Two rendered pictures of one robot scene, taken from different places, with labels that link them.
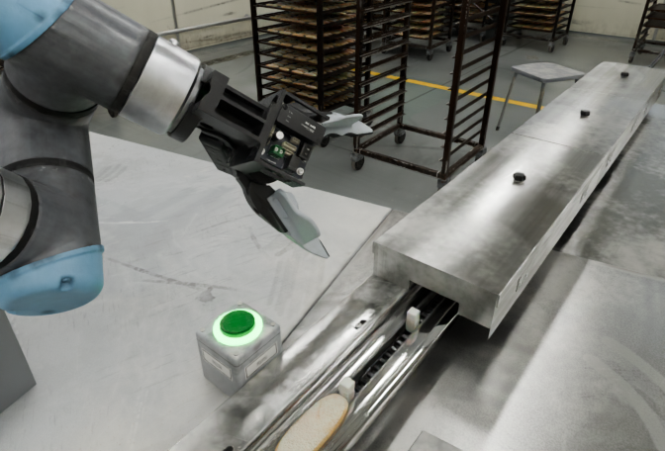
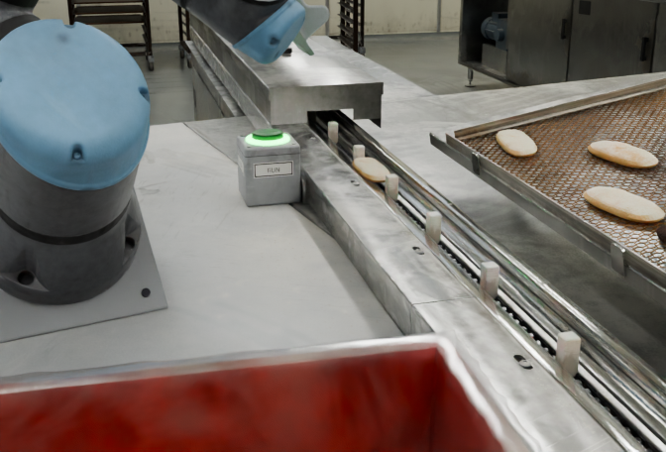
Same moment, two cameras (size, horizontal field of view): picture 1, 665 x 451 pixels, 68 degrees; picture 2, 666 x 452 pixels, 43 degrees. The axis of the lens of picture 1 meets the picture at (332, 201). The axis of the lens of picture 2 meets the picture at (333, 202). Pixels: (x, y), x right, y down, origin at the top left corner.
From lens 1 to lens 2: 95 cm
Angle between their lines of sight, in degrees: 49
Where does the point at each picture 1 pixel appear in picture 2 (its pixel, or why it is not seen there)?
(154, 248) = not seen: hidden behind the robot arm
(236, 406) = (321, 174)
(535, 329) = (386, 130)
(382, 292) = (294, 127)
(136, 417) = (247, 231)
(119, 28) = not seen: outside the picture
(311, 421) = (369, 164)
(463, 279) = (354, 83)
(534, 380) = (418, 142)
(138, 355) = (173, 222)
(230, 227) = not seen: hidden behind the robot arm
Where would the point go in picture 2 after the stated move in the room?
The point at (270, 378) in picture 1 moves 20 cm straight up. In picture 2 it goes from (314, 164) to (312, 4)
